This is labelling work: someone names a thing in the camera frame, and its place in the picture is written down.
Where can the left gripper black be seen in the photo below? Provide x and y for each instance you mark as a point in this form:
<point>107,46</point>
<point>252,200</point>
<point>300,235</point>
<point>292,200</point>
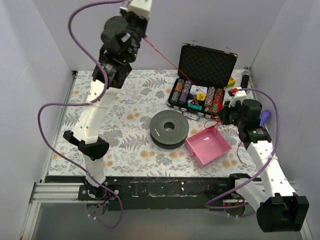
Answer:
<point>139,27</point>

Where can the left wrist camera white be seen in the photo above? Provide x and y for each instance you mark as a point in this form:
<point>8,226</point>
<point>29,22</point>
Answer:
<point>141,8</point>

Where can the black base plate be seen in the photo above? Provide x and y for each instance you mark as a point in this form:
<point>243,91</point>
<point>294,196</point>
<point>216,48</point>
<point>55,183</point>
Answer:
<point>159,193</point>

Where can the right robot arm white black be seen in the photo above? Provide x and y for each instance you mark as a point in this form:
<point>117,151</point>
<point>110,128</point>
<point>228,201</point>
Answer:
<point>278,207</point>

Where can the black remote control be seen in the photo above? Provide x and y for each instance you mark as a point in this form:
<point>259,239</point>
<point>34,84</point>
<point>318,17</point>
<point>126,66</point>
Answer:
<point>244,85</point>

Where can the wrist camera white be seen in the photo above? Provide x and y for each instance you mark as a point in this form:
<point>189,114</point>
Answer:
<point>141,8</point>
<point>234,96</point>

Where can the pink open box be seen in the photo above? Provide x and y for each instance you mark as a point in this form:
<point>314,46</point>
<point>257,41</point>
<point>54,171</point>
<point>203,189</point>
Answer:
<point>207,146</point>

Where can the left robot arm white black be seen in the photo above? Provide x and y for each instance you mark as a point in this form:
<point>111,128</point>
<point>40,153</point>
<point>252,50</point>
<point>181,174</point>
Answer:
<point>121,40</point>

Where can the yellow green toy block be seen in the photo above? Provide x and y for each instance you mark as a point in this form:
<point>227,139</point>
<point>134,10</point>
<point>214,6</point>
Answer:
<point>231,82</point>

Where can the teal object in case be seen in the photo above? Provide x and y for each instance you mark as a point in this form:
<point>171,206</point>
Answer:
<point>195,107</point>

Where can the black filament spool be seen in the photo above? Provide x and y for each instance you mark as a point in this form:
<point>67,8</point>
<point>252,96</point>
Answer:
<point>169,129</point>

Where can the purple cylindrical toy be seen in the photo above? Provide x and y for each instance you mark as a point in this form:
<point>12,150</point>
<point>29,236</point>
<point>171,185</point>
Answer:
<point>264,116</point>

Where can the floral table mat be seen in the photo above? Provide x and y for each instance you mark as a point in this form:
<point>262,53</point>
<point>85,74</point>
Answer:
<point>132,153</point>

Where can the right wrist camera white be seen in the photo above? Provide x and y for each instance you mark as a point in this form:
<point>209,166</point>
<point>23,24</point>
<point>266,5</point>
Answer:
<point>234,96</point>

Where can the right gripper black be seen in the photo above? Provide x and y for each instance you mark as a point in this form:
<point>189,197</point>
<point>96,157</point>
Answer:
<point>225,116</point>

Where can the black poker chip case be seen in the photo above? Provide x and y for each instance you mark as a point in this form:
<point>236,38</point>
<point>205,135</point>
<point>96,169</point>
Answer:
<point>203,74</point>

